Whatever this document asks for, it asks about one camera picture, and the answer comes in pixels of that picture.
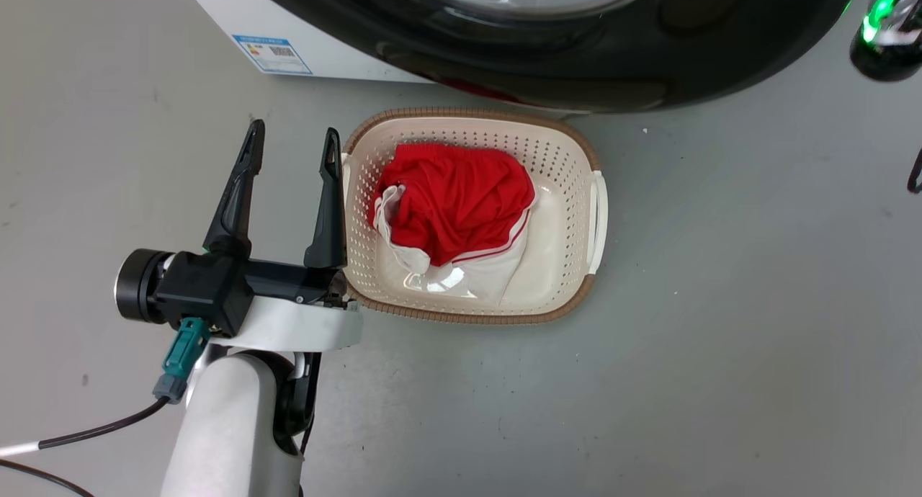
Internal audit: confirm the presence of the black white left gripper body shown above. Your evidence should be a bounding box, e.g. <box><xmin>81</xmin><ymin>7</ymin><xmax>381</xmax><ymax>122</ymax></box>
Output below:
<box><xmin>114</xmin><ymin>248</ymin><xmax>364</xmax><ymax>353</ymax></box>

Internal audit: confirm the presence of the dark green-lit right gripper body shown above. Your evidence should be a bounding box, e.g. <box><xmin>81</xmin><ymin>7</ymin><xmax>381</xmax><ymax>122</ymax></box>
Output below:
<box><xmin>849</xmin><ymin>0</ymin><xmax>922</xmax><ymax>83</ymax></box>

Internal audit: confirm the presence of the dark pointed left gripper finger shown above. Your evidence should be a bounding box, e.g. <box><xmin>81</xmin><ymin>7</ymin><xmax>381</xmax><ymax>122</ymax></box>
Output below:
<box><xmin>203</xmin><ymin>119</ymin><xmax>267</xmax><ymax>260</ymax></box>
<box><xmin>303</xmin><ymin>127</ymin><xmax>349</xmax><ymax>270</ymax></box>

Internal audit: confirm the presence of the black round washing machine door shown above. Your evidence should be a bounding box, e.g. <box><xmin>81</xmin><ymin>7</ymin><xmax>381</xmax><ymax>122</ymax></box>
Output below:
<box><xmin>241</xmin><ymin>0</ymin><xmax>864</xmax><ymax>115</ymax></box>

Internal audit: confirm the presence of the white washing machine body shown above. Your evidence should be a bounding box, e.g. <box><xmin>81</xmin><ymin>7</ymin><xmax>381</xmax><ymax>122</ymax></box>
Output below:
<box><xmin>177</xmin><ymin>0</ymin><xmax>433</xmax><ymax>84</ymax></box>

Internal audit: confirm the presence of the red and white garment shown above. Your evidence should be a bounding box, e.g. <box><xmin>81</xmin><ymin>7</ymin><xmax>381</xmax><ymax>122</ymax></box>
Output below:
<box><xmin>367</xmin><ymin>143</ymin><xmax>538</xmax><ymax>305</ymax></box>

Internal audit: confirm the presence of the blue white energy label sticker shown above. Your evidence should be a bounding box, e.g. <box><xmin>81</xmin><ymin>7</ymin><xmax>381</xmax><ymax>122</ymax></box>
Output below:
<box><xmin>232</xmin><ymin>35</ymin><xmax>313</xmax><ymax>76</ymax></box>

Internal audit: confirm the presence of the cream perforated laundry basket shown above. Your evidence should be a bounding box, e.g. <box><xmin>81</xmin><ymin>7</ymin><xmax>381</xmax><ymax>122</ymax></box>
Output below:
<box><xmin>341</xmin><ymin>107</ymin><xmax>609</xmax><ymax>326</ymax></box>

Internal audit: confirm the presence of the teal connector black cable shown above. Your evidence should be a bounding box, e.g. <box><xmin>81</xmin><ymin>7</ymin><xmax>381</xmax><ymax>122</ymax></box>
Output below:
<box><xmin>0</xmin><ymin>318</ymin><xmax>212</xmax><ymax>460</ymax></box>

